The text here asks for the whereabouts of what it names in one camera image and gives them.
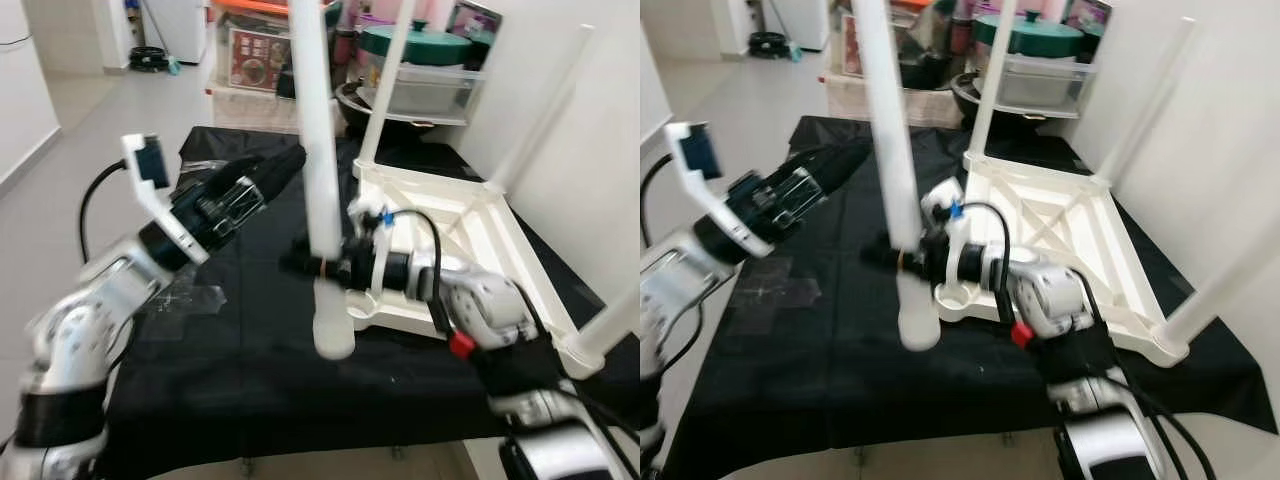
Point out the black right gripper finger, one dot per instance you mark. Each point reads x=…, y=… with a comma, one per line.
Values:
x=305, y=265
x=885, y=257

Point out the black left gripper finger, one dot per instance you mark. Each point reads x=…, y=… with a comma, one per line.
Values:
x=275, y=162
x=842, y=187
x=280, y=192
x=838, y=157

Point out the beige patterned cloth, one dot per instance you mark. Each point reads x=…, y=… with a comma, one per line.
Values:
x=255, y=110
x=850, y=105

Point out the crossed clear tape patch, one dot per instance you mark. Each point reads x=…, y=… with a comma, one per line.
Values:
x=190, y=298
x=770, y=290

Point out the black wok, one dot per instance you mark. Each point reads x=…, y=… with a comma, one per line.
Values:
x=962, y=105
x=350, y=110

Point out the red printed food box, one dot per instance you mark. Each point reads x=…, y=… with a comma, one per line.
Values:
x=853, y=45
x=255, y=60

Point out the clear storage box orange lid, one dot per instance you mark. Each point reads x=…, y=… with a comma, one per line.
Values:
x=220, y=50

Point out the black plastic bag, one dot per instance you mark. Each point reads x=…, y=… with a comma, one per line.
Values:
x=925, y=65

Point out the black table cloth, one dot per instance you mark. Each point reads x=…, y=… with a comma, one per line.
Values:
x=250, y=380
x=830, y=380

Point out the white plastic table top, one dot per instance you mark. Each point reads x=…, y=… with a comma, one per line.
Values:
x=1090, y=240
x=500, y=250

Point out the white appliance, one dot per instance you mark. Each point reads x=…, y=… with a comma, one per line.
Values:
x=175, y=25
x=795, y=20

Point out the clear plastic container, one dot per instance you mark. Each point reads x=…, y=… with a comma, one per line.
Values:
x=1050, y=85
x=440, y=92

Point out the green pot with lid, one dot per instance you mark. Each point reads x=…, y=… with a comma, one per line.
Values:
x=430, y=45
x=1040, y=35

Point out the dark purple printed box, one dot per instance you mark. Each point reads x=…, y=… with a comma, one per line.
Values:
x=475, y=22
x=1090, y=15

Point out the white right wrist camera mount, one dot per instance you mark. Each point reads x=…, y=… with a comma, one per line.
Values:
x=945, y=215
x=375, y=230

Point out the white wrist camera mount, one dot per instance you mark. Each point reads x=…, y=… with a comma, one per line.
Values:
x=150, y=165
x=700, y=150
x=375, y=230
x=945, y=215

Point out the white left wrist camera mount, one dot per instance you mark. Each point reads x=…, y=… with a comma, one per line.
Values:
x=150, y=165
x=700, y=150

